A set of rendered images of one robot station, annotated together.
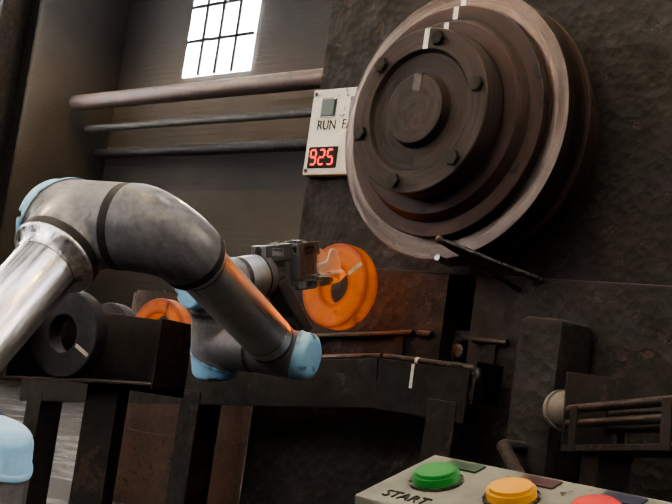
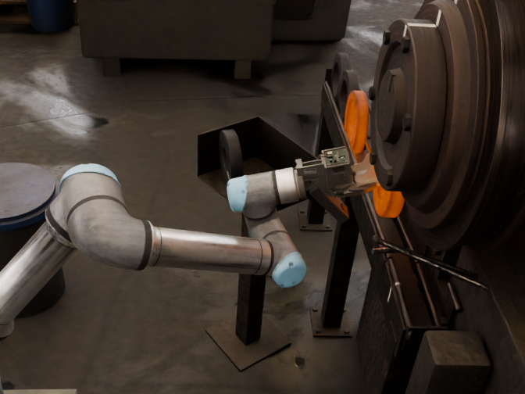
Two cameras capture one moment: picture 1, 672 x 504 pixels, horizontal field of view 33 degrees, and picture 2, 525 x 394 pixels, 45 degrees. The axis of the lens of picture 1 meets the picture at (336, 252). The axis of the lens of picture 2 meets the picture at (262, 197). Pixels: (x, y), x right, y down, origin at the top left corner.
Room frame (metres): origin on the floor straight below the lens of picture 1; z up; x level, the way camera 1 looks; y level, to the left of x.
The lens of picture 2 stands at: (0.97, -0.59, 1.60)
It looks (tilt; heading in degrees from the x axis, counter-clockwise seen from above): 36 degrees down; 42
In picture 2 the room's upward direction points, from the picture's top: 5 degrees clockwise
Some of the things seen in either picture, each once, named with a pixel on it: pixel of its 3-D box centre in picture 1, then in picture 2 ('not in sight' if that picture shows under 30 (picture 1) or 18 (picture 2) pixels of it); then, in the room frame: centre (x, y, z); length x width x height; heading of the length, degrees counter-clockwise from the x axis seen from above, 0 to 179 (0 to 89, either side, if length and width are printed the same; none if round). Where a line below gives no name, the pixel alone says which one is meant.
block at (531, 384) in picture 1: (549, 397); (443, 391); (1.74, -0.36, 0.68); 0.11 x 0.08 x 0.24; 136
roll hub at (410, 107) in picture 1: (423, 112); (401, 106); (1.82, -0.11, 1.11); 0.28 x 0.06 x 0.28; 46
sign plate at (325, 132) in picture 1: (357, 131); not in sight; (2.21, -0.01, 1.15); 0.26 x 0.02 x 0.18; 46
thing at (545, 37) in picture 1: (459, 127); (458, 109); (1.89, -0.18, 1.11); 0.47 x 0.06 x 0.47; 46
